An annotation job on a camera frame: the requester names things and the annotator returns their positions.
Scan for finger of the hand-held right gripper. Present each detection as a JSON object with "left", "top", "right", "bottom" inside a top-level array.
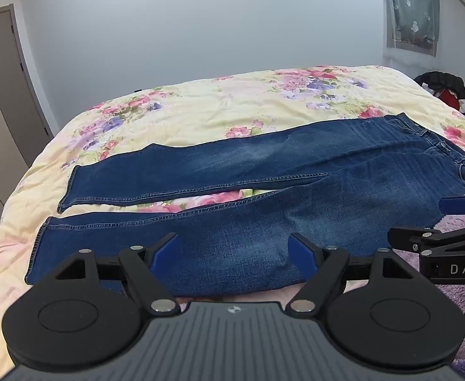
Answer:
[
  {"left": 387, "top": 226, "right": 465, "bottom": 255},
  {"left": 439, "top": 191, "right": 465, "bottom": 216}
]

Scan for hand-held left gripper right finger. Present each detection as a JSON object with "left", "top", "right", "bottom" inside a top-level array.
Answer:
[{"left": 287, "top": 232, "right": 415, "bottom": 313}]

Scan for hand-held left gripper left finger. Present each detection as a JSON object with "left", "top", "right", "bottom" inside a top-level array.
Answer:
[{"left": 55, "top": 232, "right": 182, "bottom": 313}]

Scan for blue denim pants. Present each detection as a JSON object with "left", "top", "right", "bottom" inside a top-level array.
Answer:
[{"left": 24, "top": 113, "right": 465, "bottom": 298}]

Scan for pink bed sheet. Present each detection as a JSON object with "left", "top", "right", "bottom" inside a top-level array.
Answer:
[{"left": 177, "top": 280, "right": 308, "bottom": 312}]

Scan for red garment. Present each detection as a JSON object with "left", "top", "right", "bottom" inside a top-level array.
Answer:
[{"left": 440, "top": 90, "right": 462, "bottom": 107}]

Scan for pile of dark clothes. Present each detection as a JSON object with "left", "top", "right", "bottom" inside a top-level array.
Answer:
[{"left": 413, "top": 70, "right": 465, "bottom": 117}]

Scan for floral cream blanket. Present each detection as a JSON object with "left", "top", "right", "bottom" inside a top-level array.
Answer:
[{"left": 0, "top": 64, "right": 465, "bottom": 370}]

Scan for grey printed window curtain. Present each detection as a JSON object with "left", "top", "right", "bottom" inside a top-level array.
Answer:
[{"left": 379, "top": 0, "right": 442, "bottom": 58}]

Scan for grey door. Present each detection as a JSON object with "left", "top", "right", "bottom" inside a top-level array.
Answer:
[{"left": 0, "top": 4, "right": 54, "bottom": 167}]

